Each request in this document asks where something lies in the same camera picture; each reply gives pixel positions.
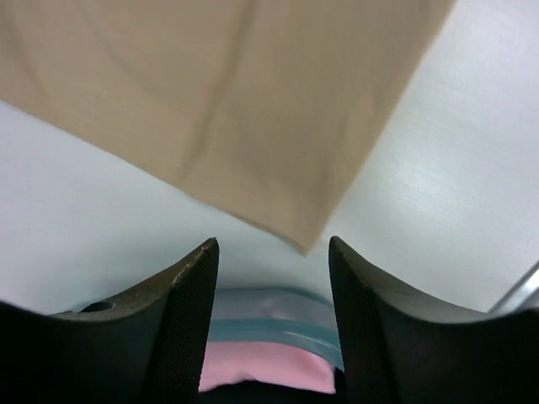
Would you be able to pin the pink rolled t shirt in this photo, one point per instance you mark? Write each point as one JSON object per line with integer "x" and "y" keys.
{"x": 228, "y": 363}

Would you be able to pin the aluminium front rail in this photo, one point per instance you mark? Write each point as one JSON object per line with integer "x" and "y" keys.
{"x": 521, "y": 296}

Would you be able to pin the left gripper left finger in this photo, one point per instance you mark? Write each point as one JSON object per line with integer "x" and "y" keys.
{"x": 143, "y": 345}

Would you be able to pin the black rolled t shirt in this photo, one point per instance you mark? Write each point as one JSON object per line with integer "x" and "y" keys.
{"x": 255, "y": 392}

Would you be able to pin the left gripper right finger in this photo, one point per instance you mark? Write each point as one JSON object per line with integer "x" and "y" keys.
{"x": 392, "y": 357}

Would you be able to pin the beige t shirt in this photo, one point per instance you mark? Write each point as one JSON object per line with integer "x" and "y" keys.
{"x": 263, "y": 109}

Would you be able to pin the teal plastic basket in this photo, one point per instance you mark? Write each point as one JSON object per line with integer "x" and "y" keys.
{"x": 277, "y": 315}

